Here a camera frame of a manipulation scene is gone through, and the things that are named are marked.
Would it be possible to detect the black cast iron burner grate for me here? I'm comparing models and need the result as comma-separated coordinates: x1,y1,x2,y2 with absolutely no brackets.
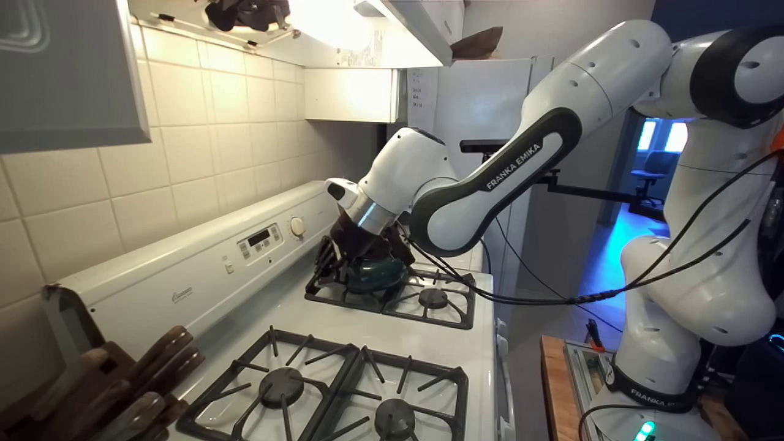
305,265,402,316
383,272,478,334
176,325,359,441
315,346,473,441

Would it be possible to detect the dark green kettle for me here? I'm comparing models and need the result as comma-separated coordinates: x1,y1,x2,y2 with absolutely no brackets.
340,254,410,302

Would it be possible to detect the round black burner cap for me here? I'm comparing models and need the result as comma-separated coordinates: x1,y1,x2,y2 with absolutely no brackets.
257,365,310,411
418,287,451,313
374,398,419,441

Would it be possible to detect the bright blue window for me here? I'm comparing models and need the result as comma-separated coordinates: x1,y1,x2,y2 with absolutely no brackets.
636,118,694,158

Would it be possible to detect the stove control panel with display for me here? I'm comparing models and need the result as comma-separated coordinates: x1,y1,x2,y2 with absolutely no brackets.
231,219,290,263

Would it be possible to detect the white gas stove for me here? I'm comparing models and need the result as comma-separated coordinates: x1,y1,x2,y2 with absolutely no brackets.
40,180,500,441

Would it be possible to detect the aluminium rail base plate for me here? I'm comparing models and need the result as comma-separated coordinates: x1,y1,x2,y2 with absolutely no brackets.
567,338,720,441

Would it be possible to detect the long black robot cable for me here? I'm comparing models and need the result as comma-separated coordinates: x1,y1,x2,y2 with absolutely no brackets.
400,149,784,308

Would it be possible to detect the black base cable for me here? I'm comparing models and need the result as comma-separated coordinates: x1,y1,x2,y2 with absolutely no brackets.
576,398,658,441

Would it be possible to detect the small white wall cabinet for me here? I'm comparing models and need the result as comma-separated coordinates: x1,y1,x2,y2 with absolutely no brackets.
302,67,404,128

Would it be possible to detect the white refrigerator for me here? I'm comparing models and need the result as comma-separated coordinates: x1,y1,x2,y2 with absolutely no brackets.
402,57,547,302

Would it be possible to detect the wooden knife block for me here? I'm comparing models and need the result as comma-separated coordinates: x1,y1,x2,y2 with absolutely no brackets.
0,341,143,441

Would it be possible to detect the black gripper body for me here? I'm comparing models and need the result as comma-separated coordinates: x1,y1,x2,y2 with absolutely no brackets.
329,219,414,268

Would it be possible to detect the white range hood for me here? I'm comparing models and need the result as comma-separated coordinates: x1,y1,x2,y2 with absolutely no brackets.
126,0,469,72

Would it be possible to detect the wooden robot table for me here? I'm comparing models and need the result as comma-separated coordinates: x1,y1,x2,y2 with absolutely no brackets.
536,334,750,441

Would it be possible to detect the dark crumpled object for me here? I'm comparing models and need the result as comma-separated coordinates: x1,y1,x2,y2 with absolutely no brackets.
203,0,291,35

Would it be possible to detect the dark brown knife handle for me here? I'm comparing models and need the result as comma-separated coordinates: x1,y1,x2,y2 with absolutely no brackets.
97,389,170,441
131,323,197,374
137,346,206,394

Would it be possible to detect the panelled upper wall cabinet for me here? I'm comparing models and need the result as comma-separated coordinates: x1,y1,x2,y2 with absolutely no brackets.
0,0,155,158

